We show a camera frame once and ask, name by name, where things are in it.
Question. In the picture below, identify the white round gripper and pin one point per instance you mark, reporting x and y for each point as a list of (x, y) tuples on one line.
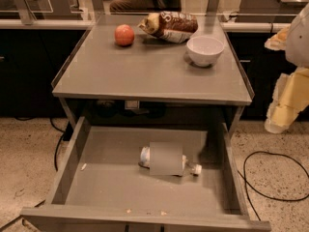
[(298, 43)]

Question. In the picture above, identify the grey counter cabinet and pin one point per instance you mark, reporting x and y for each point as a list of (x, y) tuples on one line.
[(151, 69)]

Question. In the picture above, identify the grey open drawer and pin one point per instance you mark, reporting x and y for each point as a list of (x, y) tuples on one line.
[(100, 186)]

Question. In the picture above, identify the white bowl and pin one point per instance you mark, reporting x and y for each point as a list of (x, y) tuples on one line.
[(204, 50)]

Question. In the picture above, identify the brown chip bag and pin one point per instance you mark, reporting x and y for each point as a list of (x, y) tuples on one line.
[(173, 27)]

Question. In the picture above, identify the red apple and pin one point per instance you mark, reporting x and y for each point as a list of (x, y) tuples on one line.
[(124, 35)]

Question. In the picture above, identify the white railing bar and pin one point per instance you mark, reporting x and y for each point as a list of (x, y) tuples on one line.
[(242, 27)]

